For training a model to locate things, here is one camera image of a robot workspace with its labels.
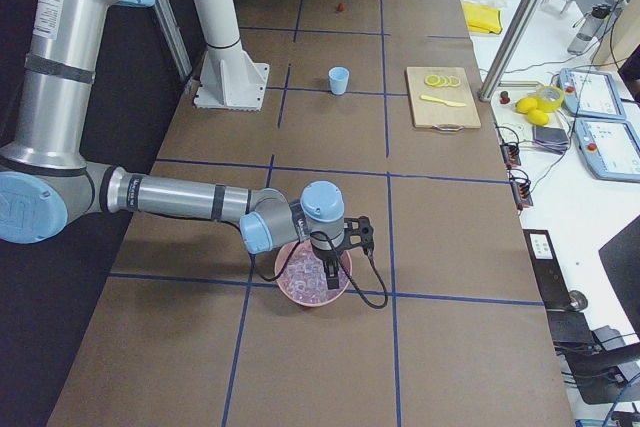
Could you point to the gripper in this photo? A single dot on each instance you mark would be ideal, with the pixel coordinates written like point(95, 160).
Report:
point(328, 256)

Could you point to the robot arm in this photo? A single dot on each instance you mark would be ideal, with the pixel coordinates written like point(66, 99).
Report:
point(87, 90)

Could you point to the pink bowl with ice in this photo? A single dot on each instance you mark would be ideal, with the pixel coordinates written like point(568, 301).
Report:
point(304, 280)

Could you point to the light blue cup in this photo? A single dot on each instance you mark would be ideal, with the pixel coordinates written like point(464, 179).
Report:
point(338, 77)

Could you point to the wooden cutting board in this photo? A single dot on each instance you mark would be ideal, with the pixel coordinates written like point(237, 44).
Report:
point(454, 86)

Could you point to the yellow plastic knife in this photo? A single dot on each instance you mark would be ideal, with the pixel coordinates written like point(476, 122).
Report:
point(449, 103)

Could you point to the lemon slice four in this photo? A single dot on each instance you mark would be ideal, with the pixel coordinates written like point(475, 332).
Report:
point(433, 80)

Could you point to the white pillar with base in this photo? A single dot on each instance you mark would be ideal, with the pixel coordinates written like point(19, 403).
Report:
point(229, 78)

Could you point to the strawberry on tray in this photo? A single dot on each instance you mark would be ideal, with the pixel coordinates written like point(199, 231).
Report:
point(504, 97)

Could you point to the yellow lemon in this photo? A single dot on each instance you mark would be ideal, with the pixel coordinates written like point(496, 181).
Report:
point(537, 117)
point(526, 105)

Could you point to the dark purple wallet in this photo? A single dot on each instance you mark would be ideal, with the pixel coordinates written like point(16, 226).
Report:
point(551, 138)

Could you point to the yellow tape roll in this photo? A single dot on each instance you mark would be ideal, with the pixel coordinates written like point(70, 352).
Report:
point(549, 98)

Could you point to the black monitor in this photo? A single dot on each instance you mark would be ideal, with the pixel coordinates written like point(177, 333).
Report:
point(620, 259)

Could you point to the yellow cloth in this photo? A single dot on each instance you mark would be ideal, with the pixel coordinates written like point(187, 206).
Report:
point(482, 19)

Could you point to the lower teach pendant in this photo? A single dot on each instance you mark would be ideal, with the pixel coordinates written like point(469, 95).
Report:
point(610, 148)

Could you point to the teach pendant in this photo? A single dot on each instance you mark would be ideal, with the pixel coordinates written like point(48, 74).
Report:
point(590, 93)
point(610, 148)

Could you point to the upper teach pendant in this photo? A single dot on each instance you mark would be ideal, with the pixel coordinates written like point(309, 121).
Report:
point(590, 93)

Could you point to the aluminium frame post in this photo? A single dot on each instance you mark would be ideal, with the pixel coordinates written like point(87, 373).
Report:
point(508, 47)

